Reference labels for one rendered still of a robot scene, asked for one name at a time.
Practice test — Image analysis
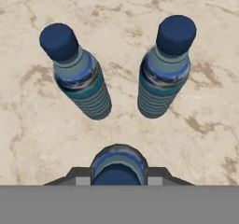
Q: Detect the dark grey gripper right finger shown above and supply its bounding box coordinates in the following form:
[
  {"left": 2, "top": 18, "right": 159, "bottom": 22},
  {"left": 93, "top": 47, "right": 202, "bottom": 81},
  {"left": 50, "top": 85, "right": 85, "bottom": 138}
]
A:
[{"left": 146, "top": 166, "right": 196, "bottom": 187}]

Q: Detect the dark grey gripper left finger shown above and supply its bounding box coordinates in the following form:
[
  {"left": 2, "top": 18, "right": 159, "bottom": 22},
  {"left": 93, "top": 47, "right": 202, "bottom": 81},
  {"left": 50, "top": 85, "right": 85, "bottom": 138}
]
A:
[{"left": 43, "top": 166, "right": 95, "bottom": 187}]

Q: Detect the blue plastic water bottle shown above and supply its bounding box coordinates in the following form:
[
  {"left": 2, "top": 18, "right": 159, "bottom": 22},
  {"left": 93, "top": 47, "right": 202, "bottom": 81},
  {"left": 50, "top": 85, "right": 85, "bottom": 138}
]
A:
[
  {"left": 136, "top": 14, "right": 198, "bottom": 119},
  {"left": 89, "top": 143, "right": 149, "bottom": 187},
  {"left": 38, "top": 22, "right": 113, "bottom": 121}
]

